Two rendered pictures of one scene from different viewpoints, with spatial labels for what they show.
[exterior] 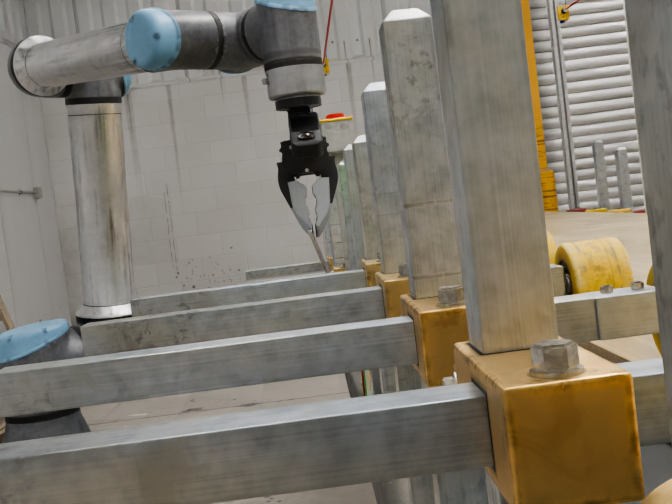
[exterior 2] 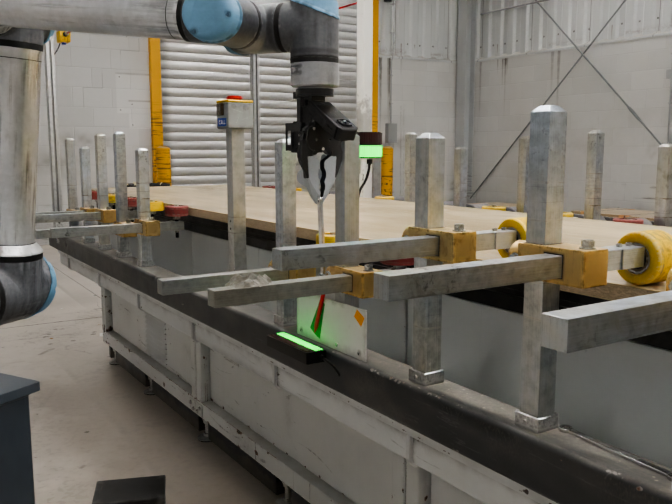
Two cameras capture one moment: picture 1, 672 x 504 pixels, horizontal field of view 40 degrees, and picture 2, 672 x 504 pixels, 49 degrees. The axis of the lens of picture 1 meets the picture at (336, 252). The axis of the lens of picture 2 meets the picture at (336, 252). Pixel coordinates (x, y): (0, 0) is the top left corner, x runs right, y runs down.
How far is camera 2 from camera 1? 0.75 m
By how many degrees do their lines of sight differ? 31
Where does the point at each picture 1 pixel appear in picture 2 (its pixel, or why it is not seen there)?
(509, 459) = not seen: outside the picture
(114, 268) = (25, 209)
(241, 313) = (488, 270)
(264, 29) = (304, 26)
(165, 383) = (651, 325)
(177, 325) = (450, 277)
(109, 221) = (26, 164)
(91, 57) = (112, 13)
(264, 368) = not seen: outside the picture
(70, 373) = (609, 318)
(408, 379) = not seen: hidden behind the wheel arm
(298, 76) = (329, 71)
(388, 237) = (549, 218)
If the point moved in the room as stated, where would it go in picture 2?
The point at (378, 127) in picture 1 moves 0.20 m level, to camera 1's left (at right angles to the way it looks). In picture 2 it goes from (554, 138) to (439, 137)
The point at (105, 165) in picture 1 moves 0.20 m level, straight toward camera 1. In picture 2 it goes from (28, 110) to (69, 106)
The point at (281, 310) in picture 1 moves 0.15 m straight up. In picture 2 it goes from (509, 268) to (514, 148)
